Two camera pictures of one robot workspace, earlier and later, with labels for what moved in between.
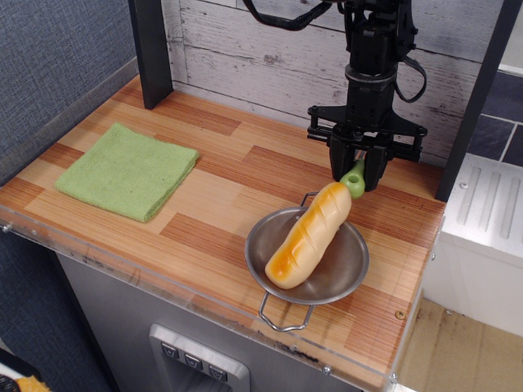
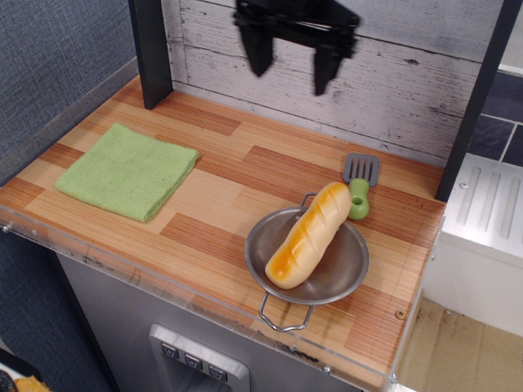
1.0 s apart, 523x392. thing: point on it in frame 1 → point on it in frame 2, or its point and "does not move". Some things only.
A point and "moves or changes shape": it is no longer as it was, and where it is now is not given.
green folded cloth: (131, 171) does not move
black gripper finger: (374, 166) → (327, 63)
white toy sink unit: (476, 265) does not move
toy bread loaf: (297, 258) does not move
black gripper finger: (341, 153) → (260, 48)
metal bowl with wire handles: (340, 273) does not move
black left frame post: (153, 51) does not move
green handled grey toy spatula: (354, 179) moves or changes shape
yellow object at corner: (30, 384) does not move
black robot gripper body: (369, 114) → (319, 24)
